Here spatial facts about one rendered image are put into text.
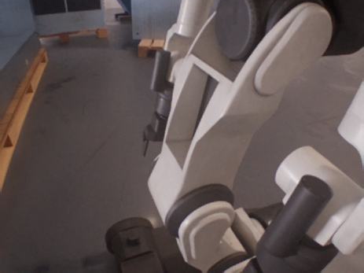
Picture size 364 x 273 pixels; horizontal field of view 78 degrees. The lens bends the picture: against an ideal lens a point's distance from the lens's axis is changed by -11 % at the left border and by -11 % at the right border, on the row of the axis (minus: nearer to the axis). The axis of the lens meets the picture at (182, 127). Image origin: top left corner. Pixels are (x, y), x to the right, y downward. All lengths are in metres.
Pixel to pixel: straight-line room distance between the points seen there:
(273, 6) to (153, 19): 3.20
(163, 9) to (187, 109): 3.08
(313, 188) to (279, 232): 0.06
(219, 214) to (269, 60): 0.27
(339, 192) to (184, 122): 0.28
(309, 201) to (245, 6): 0.24
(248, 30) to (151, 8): 3.18
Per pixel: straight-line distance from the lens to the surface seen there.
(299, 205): 0.26
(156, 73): 0.58
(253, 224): 0.84
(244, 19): 0.35
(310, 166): 0.30
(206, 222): 0.44
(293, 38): 0.33
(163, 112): 0.61
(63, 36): 4.40
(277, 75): 0.34
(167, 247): 0.96
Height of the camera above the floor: 1.00
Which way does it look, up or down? 33 degrees down
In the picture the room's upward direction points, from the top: 3 degrees clockwise
